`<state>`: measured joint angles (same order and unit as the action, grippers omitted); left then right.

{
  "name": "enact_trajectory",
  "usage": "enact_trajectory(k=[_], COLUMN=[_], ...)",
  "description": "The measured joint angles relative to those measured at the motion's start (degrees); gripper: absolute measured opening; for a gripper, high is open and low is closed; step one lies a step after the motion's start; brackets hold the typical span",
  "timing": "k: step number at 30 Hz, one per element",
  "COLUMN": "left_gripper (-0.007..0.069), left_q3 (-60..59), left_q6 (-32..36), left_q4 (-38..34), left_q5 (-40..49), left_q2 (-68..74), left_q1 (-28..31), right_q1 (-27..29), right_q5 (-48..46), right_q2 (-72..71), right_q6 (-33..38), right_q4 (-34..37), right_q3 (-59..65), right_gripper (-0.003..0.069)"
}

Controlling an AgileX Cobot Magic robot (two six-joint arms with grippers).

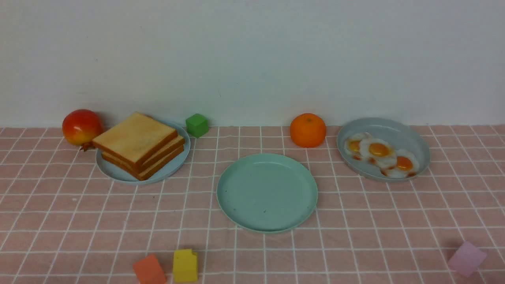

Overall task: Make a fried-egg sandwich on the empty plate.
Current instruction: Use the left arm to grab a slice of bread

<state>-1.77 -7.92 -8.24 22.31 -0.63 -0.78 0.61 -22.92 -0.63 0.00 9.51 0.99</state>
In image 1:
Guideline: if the orange fruit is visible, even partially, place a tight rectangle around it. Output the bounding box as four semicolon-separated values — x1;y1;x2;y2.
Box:
289;113;327;148

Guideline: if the teal center plate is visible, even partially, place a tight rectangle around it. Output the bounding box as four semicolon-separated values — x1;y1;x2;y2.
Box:
216;153;318;234

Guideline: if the pink cube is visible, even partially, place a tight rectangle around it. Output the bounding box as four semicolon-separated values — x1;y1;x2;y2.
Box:
448;241;487;278

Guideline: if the green cube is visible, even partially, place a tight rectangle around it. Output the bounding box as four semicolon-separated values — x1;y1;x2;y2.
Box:
185;113;209;138

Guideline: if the red yellow pomegranate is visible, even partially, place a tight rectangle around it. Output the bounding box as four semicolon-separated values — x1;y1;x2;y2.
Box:
62;108;104;151

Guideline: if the toast slice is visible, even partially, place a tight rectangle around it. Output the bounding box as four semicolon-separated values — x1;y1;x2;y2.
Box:
92;112;178;169
101;146;184;181
106;135;187;170

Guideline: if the light blue bread plate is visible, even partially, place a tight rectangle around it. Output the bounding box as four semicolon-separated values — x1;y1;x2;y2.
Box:
96;118;192;185

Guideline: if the orange cube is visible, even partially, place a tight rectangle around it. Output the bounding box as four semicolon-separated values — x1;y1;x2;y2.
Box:
132;254;166;284

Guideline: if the pink checkered tablecloth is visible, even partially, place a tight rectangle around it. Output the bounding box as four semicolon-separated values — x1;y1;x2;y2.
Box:
0;125;505;284

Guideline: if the grey blue egg plate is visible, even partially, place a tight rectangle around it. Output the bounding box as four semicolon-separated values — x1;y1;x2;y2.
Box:
336;118;431;182

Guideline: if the fried egg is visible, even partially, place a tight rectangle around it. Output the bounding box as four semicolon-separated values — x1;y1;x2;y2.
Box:
359;137;397;169
344;132;372;161
381;149;420;179

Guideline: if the yellow block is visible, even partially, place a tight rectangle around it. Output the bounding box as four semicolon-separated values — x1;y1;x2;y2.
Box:
172;249;199;283

